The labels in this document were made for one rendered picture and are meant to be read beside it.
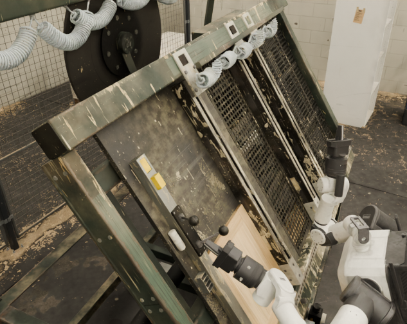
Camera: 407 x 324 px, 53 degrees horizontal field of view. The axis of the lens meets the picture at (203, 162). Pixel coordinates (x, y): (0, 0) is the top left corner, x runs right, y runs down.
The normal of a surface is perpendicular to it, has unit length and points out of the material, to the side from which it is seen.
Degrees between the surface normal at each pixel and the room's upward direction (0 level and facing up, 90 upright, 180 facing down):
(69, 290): 0
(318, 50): 90
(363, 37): 90
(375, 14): 90
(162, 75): 58
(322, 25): 90
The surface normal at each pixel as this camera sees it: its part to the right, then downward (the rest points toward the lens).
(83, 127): 0.76, -0.28
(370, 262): -0.37, -0.87
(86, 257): -0.01, -0.85
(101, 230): -0.43, 0.48
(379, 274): -0.56, -0.33
